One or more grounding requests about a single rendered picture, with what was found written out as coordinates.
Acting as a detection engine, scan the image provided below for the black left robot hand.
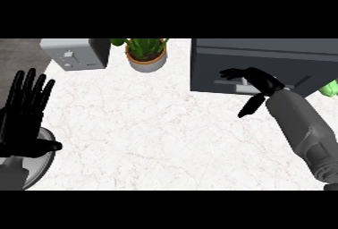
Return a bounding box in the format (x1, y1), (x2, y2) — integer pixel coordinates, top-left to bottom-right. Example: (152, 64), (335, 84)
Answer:
(0, 68), (63, 159)

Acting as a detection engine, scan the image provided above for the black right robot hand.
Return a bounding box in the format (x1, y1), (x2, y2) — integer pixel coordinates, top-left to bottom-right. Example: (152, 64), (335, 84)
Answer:
(218, 66), (286, 119)

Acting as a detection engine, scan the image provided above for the dark grey drawer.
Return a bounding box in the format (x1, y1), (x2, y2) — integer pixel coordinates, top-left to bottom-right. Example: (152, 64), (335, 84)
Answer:
(189, 38), (338, 98)

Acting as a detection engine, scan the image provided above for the green cup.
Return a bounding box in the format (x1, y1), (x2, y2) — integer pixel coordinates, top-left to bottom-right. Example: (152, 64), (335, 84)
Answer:
(318, 80), (338, 98)

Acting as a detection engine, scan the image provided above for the grey round plate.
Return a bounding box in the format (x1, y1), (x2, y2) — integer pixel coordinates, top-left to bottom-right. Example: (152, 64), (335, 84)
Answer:
(19, 126), (57, 191)

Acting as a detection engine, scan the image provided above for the grey toaster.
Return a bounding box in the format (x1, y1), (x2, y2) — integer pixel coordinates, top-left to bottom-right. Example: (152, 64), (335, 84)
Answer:
(38, 38), (112, 72)

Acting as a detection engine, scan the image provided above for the green potted plant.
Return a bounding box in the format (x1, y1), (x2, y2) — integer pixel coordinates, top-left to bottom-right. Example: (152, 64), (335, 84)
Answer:
(109, 38), (169, 73)

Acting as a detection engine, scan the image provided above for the grey drawer handle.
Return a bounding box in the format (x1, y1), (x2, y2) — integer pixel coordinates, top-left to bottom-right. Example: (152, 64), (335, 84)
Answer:
(214, 79), (295, 95)

